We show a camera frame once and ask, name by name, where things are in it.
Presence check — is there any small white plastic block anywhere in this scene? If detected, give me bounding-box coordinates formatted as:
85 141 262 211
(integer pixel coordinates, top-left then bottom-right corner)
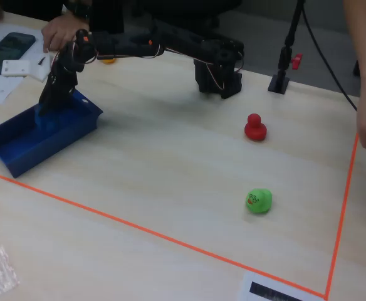
1 59 31 78

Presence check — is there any person hand with watch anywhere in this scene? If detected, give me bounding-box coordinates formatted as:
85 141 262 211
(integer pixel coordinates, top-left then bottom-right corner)
41 13 90 53

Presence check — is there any red rubber duck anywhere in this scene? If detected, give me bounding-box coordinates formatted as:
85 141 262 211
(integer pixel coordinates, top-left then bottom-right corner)
244 113 268 141

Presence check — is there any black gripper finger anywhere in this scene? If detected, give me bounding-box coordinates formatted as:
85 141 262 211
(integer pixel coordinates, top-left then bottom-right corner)
38 72 64 116

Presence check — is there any flat white plastic piece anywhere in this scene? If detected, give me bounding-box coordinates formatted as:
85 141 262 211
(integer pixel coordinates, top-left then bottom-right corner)
28 52 58 83

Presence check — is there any green rubber duck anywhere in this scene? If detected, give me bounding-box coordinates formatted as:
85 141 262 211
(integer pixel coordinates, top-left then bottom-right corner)
245 188 273 215

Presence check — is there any smartphone with dark screen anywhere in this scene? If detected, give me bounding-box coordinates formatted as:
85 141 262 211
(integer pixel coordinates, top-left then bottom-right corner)
0 31 37 75

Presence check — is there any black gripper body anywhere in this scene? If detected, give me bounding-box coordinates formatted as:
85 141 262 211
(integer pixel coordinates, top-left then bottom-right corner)
53 29 92 83

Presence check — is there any bare person forearm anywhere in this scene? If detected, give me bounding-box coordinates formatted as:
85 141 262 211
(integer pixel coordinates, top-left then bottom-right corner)
342 0 366 79

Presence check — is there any black wrist watch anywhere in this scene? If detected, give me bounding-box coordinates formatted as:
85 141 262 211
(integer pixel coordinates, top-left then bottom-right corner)
66 0 92 20

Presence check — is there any blue plastic box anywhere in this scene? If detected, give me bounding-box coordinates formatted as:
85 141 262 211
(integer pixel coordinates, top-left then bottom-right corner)
0 88 104 179

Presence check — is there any black camera stand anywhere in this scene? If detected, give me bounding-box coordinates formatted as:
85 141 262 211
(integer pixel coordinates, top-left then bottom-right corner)
267 0 306 95

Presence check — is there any red clamp knob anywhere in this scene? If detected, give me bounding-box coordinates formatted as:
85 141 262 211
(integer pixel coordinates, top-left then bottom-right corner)
290 53 304 71

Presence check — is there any black cable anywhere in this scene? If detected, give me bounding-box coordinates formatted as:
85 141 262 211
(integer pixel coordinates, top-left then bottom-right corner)
300 5 358 112

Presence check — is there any orange tape border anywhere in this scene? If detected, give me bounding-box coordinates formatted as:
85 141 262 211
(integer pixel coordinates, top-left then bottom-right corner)
0 132 359 300

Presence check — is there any blue rubber duck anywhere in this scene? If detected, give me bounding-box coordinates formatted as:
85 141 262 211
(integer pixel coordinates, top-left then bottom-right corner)
36 106 60 134

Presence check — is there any paper with black bar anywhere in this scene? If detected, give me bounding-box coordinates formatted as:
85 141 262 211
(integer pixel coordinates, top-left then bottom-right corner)
238 271 325 301

